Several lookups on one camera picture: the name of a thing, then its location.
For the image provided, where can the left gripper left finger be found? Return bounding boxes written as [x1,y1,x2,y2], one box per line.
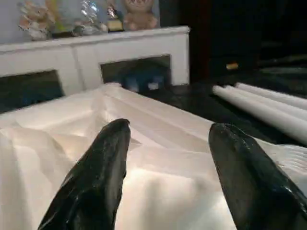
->
[38,119,131,230]

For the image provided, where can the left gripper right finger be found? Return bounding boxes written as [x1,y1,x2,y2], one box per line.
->
[209,123,307,230]

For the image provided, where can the white plastic table top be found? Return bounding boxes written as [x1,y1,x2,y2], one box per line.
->
[0,82,307,230]

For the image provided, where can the white glass-door cabinet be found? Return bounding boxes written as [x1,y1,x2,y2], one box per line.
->
[0,26,190,113]

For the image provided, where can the small gold trophy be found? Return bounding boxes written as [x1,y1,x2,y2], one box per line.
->
[106,4,124,33]

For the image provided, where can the clear glass ornament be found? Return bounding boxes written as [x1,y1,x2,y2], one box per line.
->
[72,0,108,36]

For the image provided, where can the pink soft toy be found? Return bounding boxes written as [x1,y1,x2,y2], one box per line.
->
[122,0,159,30]

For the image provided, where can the pale floral ornament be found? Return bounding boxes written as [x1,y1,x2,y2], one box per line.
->
[18,0,56,41]

